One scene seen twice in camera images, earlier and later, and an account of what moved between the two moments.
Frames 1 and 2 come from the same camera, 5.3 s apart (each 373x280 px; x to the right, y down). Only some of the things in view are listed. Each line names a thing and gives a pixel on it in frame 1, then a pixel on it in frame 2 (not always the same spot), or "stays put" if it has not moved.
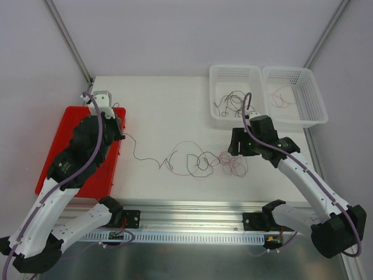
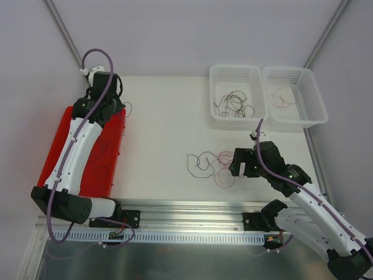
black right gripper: x=238 y=143 → x=249 y=162
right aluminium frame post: x=326 y=34 stays put
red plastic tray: x=98 y=185 stays put
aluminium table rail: x=182 y=216 stays put
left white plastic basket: x=228 y=84 stays put
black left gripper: x=115 y=128 → x=117 y=88
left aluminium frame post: x=88 y=77 stays put
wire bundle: x=171 y=164 → x=131 y=111
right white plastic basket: x=294 y=101 stays put
